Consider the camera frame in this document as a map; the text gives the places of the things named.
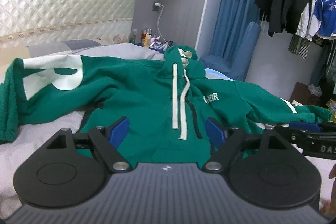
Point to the green hoodie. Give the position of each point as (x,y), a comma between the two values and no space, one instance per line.
(147,98)

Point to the beige pillow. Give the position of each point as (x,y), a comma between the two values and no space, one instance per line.
(13,54)

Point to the striped hanging garment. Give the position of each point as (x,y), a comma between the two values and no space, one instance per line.
(298,47)

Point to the cluster of small bottles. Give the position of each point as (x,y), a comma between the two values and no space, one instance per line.
(157,41)

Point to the blue curtain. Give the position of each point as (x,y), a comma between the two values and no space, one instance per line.
(231,29)

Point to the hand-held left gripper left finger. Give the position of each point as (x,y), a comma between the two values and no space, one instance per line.
(119,132)

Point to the grey pillow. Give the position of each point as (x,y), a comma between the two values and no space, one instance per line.
(65,47)

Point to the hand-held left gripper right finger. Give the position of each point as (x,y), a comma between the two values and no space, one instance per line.
(214,132)

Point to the light blue sheet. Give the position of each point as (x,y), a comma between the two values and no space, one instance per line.
(218,75)

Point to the person's right hand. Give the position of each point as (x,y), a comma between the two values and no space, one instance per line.
(332,171)

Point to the white hanging garment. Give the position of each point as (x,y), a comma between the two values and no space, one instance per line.
(308,22)

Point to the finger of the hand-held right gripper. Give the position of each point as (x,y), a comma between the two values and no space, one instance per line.
(304,126)
(294,137)

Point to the blue covered chair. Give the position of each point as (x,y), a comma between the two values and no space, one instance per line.
(244,56)

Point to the yellow bottle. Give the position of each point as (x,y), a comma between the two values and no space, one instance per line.
(145,41)

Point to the grey cabinet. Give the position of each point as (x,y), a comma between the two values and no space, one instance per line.
(183,16)

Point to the blue tray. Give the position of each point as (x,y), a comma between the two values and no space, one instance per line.
(157,49)

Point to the blue sports jersey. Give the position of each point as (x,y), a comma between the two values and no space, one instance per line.
(326,11)

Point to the stack of books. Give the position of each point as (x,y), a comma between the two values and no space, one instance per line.
(332,108)

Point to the brown box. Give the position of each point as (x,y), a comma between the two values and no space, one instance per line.
(300,96)

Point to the white wall charger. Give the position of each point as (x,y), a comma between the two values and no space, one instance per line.
(158,5)

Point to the grey blanket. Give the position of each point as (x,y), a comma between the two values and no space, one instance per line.
(39,134)

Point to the green bottle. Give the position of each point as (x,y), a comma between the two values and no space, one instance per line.
(132,37)

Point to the clear plastic bag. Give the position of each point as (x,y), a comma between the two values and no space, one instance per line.
(315,90)

